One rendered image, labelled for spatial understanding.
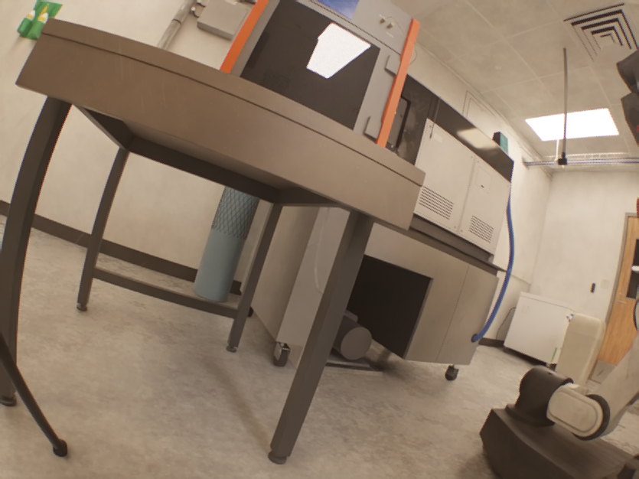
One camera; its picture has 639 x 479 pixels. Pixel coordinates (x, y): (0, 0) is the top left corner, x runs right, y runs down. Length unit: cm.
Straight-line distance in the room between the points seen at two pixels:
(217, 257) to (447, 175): 137
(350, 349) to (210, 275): 95
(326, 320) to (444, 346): 119
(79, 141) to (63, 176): 27
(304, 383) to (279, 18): 74
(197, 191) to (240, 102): 182
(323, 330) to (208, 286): 140
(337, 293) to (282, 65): 45
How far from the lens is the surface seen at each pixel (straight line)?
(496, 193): 201
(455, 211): 171
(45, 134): 61
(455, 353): 186
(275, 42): 65
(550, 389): 116
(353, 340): 152
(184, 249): 230
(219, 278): 196
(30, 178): 62
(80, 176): 242
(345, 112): 65
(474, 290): 181
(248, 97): 50
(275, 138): 49
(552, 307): 409
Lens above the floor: 50
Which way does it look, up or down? 2 degrees up
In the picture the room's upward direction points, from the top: 18 degrees clockwise
